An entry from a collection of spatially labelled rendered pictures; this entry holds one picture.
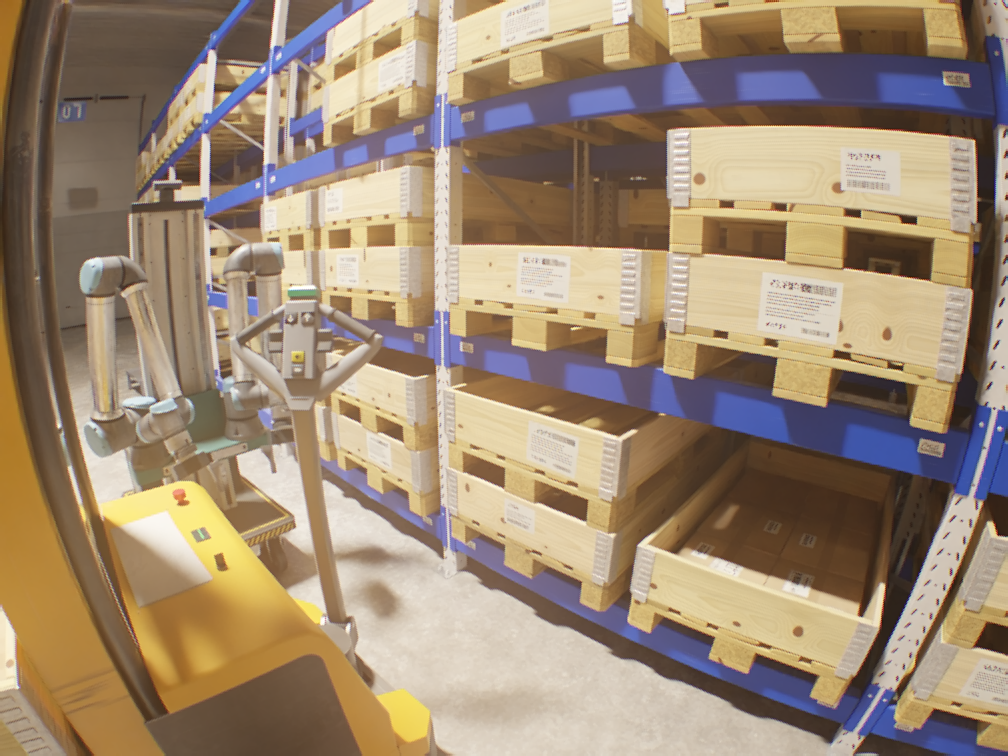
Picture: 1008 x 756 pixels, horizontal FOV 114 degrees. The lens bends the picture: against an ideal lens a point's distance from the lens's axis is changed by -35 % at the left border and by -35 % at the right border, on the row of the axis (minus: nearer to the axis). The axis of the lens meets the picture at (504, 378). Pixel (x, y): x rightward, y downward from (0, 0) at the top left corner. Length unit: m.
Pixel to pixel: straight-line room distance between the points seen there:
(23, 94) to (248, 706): 1.00
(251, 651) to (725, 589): 1.27
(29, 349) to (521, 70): 1.56
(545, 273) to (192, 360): 1.61
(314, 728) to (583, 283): 1.36
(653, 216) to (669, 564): 1.85
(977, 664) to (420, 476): 2.25
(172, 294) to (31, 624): 1.76
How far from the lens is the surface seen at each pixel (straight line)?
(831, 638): 1.62
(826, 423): 1.40
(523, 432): 1.77
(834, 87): 1.42
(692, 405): 1.49
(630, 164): 2.70
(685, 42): 1.49
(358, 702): 1.16
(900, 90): 1.42
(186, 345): 2.41
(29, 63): 0.79
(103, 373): 2.01
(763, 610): 1.61
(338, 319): 1.30
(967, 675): 1.72
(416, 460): 2.31
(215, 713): 0.99
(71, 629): 0.89
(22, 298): 0.74
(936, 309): 1.29
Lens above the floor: 1.52
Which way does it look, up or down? 15 degrees down
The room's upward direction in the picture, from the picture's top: 1 degrees clockwise
